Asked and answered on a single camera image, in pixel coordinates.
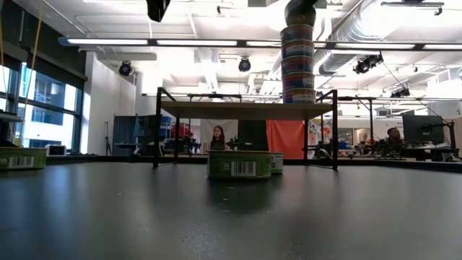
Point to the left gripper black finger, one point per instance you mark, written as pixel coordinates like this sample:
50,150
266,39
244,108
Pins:
158,9

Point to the green tuna can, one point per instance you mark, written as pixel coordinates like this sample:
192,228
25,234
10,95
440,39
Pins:
238,166
277,163
21,159

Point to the background black robot arm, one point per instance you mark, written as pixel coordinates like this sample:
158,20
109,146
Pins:
180,144
321,150

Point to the long linear ceiling light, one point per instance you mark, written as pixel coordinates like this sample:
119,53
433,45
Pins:
108,42

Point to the black ceiling spotlight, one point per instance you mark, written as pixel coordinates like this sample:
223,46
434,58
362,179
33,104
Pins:
125,68
244,65

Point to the blue storage bins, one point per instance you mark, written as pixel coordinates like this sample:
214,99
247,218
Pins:
166,126

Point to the red crate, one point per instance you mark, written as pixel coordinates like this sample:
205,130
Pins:
182,131

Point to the dark blue partition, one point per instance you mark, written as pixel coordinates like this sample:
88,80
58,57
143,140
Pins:
122,130

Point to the white sheet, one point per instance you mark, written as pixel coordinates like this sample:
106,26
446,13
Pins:
205,130

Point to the person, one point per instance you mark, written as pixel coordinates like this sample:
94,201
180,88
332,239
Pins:
394,135
218,139

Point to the black panel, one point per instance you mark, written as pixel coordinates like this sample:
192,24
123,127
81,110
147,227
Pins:
252,135

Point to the orange cloth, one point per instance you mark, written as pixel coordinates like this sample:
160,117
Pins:
285,139

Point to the grey ledge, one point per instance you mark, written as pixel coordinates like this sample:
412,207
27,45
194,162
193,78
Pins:
9,117

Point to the black track light cluster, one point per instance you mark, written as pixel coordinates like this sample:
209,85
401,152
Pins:
366,64

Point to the small black track light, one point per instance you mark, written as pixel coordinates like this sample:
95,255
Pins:
398,93

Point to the black computer monitor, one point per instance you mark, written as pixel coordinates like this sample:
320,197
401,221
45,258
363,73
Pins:
420,130

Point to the cluttered desk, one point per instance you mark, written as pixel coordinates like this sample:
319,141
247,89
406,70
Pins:
426,151

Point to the wooden shelf black metal frame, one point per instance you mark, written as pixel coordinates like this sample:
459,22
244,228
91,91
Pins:
234,110

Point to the large window black frame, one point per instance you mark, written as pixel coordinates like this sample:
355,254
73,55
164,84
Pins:
47,90

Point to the silver ventilation duct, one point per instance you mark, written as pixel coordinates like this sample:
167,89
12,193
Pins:
339,61

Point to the black metal pole frame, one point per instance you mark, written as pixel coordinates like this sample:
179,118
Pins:
371,122

